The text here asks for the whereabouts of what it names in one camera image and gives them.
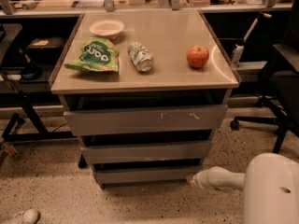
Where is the grey bottom drawer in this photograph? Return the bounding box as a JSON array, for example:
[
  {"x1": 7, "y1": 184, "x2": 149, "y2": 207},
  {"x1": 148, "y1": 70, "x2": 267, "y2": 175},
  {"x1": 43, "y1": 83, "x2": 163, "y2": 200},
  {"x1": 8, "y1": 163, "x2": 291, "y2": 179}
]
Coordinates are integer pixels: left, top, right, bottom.
[{"x1": 93, "y1": 158, "x2": 202, "y2": 185}]

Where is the grey drawer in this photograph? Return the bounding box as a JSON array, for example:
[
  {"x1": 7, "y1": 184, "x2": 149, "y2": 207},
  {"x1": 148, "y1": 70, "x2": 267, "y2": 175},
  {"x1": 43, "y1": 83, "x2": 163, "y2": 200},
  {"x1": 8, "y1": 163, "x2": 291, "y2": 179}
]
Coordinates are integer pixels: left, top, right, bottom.
[
  {"x1": 81, "y1": 130, "x2": 211, "y2": 164},
  {"x1": 93, "y1": 158, "x2": 202, "y2": 185},
  {"x1": 62, "y1": 93, "x2": 227, "y2": 136}
]

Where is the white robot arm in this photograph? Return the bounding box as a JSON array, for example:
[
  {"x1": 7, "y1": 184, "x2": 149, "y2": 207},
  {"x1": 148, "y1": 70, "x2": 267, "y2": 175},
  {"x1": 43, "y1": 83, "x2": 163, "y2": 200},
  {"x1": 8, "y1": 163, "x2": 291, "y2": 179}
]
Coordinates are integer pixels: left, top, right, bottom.
[{"x1": 187, "y1": 153, "x2": 299, "y2": 224}]

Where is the grey middle drawer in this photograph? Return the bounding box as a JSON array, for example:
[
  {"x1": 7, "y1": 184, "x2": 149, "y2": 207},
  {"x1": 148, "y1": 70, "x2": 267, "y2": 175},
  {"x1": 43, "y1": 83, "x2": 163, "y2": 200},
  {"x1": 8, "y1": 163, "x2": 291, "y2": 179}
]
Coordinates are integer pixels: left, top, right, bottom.
[{"x1": 81, "y1": 130, "x2": 211, "y2": 164}]

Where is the grey top drawer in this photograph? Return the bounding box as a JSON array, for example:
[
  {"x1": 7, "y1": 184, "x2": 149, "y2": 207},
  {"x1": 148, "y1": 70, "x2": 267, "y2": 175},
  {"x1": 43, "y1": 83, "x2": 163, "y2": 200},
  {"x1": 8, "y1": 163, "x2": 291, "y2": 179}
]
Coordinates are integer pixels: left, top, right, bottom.
[{"x1": 62, "y1": 93, "x2": 227, "y2": 136}]

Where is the grey drawer cabinet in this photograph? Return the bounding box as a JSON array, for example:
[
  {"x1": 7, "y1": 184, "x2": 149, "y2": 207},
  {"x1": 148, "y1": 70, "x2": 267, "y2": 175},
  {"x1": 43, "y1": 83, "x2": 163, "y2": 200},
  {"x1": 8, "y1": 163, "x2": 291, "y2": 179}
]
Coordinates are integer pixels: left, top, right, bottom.
[{"x1": 49, "y1": 9, "x2": 241, "y2": 189}]

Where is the black office chair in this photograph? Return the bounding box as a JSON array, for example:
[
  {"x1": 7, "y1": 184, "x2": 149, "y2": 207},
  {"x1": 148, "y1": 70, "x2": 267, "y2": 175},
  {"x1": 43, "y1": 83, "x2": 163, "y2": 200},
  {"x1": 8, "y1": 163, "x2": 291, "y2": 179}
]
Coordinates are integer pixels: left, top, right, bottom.
[{"x1": 230, "y1": 0, "x2": 299, "y2": 153}]

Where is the red apple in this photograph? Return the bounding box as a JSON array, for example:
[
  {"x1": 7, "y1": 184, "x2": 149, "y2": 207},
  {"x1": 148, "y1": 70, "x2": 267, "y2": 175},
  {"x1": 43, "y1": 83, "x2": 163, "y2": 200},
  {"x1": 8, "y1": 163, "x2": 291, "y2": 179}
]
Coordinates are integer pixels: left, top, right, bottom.
[{"x1": 186, "y1": 45, "x2": 209, "y2": 68}]

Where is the crushed soda can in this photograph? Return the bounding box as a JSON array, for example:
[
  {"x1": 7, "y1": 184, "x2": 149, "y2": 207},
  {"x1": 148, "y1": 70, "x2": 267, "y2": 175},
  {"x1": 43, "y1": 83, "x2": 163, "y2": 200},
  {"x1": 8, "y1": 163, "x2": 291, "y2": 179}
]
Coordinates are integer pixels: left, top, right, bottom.
[{"x1": 128, "y1": 42, "x2": 154, "y2": 73}]

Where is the green chip bag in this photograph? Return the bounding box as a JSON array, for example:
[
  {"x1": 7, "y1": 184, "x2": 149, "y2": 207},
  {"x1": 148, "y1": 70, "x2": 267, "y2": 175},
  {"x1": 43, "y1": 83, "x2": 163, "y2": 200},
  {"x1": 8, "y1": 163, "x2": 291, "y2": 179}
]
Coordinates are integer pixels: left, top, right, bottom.
[{"x1": 64, "y1": 37, "x2": 120, "y2": 73}]

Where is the white sneaker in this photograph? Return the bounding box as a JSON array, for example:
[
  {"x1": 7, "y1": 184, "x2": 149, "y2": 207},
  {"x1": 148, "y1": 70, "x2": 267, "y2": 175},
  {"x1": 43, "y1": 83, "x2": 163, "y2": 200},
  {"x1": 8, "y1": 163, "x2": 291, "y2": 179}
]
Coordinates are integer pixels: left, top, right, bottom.
[{"x1": 0, "y1": 208, "x2": 40, "y2": 224}]

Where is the white paper bowl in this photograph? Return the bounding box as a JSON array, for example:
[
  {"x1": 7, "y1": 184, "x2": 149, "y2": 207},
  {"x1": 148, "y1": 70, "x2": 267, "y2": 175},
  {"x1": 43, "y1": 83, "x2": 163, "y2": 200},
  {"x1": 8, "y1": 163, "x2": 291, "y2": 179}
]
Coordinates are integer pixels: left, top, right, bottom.
[{"x1": 90, "y1": 20, "x2": 124, "y2": 40}]

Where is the black table frame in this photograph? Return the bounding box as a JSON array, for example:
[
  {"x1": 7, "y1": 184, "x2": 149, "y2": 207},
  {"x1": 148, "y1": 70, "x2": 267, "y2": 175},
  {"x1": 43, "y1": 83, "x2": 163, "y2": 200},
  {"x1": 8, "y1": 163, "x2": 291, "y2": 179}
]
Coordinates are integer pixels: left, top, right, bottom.
[{"x1": 0, "y1": 23, "x2": 76, "y2": 143}]

